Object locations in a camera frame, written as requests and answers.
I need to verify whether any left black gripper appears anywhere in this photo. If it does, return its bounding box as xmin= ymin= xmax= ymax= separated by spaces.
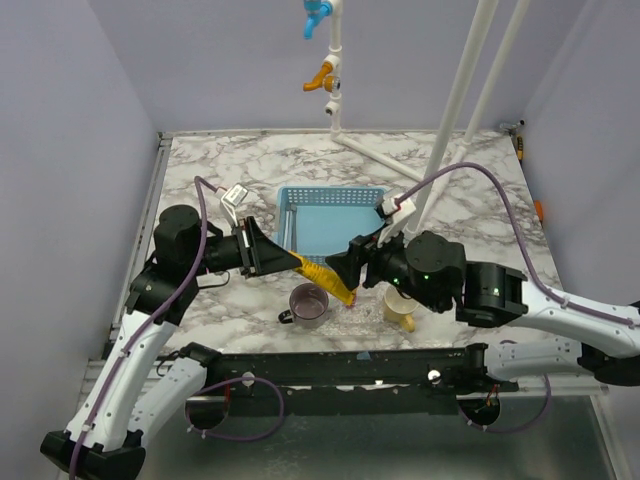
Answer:
xmin=187 ymin=215 xmax=303 ymax=278

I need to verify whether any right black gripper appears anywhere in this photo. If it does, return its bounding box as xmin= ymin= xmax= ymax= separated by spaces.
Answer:
xmin=323 ymin=219 xmax=443 ymax=314

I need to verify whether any yellow toothpaste tube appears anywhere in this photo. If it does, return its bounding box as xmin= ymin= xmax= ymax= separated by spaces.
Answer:
xmin=292 ymin=252 xmax=356 ymax=306

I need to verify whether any pink toothpaste tube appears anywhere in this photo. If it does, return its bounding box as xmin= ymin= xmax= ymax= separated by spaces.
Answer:
xmin=345 ymin=297 xmax=357 ymax=310

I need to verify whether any purple translucent cup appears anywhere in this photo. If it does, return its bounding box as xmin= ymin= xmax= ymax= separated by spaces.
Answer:
xmin=278 ymin=283 xmax=329 ymax=329

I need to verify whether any blue plastic basket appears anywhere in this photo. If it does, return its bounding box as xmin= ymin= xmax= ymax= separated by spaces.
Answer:
xmin=273 ymin=186 xmax=385 ymax=264

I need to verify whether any clear textured round tray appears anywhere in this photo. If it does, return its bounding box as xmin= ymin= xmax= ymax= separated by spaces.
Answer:
xmin=320 ymin=302 xmax=391 ymax=337

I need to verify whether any yellow mug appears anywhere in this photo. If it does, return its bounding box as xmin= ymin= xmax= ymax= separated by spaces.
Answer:
xmin=383 ymin=287 xmax=419 ymax=333

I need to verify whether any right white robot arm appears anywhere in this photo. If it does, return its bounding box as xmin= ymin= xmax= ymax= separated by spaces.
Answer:
xmin=326 ymin=231 xmax=639 ymax=392

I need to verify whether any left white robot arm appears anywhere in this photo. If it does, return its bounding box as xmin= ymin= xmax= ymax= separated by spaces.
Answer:
xmin=41 ymin=205 xmax=302 ymax=479

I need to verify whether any grey toothbrush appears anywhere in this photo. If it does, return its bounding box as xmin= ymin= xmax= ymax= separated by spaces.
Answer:
xmin=283 ymin=204 xmax=297 ymax=252

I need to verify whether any orange tap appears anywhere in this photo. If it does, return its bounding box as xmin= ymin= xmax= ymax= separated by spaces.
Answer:
xmin=302 ymin=61 xmax=341 ymax=93

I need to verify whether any yellow tool in corner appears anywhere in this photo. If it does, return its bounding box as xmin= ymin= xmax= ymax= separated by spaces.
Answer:
xmin=515 ymin=119 xmax=526 ymax=162

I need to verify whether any blue tap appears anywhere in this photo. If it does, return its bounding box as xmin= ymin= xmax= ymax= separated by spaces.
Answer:
xmin=303 ymin=0 xmax=333 ymax=40

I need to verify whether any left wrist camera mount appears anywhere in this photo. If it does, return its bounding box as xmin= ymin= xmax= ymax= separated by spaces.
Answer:
xmin=219 ymin=183 xmax=249 ymax=233

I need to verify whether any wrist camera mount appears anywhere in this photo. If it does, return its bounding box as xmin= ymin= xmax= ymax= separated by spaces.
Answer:
xmin=376 ymin=192 xmax=416 ymax=247
xmin=219 ymin=183 xmax=249 ymax=233

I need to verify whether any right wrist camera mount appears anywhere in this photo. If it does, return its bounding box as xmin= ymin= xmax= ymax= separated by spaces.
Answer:
xmin=376 ymin=192 xmax=416 ymax=247

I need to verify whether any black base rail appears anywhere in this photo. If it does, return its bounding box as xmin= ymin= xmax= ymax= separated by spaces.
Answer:
xmin=178 ymin=342 xmax=497 ymax=423

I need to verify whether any white pvc pipe frame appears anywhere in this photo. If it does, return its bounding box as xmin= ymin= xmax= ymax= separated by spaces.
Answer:
xmin=322 ymin=0 xmax=532 ymax=236

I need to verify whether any orange clamp on wall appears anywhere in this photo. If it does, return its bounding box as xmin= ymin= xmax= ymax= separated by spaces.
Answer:
xmin=534 ymin=200 xmax=544 ymax=224

